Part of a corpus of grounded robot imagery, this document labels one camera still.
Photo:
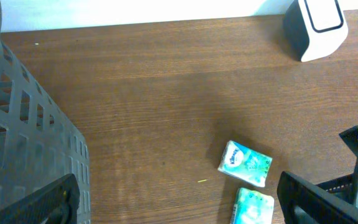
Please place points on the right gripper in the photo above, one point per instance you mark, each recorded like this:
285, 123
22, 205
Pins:
353, 140

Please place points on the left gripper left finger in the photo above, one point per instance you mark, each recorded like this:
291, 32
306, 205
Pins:
57, 202

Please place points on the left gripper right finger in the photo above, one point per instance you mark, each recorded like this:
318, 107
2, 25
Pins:
327, 202

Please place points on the teal tissue pack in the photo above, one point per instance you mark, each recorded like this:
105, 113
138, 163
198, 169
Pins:
244, 163
252, 207

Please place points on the white barcode scanner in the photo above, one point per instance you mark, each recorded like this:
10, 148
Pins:
314, 28

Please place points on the grey plastic mesh basket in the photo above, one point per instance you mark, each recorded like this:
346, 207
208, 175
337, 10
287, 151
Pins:
38, 143

